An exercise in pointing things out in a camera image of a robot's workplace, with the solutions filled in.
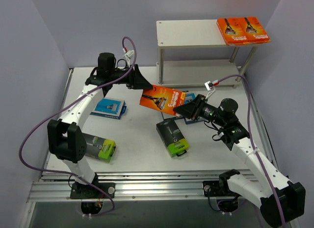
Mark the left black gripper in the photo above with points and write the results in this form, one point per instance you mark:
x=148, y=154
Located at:
x=132, y=77

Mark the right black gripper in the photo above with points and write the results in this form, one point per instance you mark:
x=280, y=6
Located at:
x=197, y=107

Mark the orange razor box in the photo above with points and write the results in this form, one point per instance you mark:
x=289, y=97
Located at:
x=162, y=99
x=253, y=30
x=232, y=32

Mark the orange razor box front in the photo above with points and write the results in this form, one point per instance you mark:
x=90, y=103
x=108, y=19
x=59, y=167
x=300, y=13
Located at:
x=232, y=32

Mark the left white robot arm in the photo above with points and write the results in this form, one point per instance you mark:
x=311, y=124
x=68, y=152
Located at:
x=66, y=140

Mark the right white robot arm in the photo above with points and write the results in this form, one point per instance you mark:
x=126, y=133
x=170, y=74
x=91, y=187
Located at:
x=277, y=197

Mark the white two-tier shelf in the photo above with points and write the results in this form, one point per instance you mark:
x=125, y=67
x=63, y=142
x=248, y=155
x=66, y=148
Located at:
x=191, y=50

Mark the blue razor box right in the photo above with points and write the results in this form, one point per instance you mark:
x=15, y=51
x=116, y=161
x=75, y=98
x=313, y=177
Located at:
x=189, y=97

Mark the blue razor box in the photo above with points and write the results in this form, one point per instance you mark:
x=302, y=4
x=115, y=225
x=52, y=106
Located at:
x=189, y=97
x=110, y=108

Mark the black green razor box centre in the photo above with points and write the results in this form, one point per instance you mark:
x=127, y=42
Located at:
x=172, y=138

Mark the black green razor box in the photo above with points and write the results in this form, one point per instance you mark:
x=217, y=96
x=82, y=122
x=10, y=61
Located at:
x=99, y=148
x=172, y=138

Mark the blue razor box left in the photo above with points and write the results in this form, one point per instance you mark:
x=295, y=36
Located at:
x=110, y=108

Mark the black green razor box left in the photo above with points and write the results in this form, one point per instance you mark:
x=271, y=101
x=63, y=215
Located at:
x=99, y=148

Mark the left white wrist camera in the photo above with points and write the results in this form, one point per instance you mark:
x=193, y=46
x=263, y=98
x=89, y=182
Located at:
x=128, y=54

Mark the aluminium rail frame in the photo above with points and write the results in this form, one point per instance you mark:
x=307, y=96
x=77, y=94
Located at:
x=130, y=186

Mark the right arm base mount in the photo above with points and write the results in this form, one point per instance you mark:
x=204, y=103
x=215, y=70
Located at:
x=221, y=200

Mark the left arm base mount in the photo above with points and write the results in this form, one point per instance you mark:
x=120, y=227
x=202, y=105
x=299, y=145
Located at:
x=92, y=199

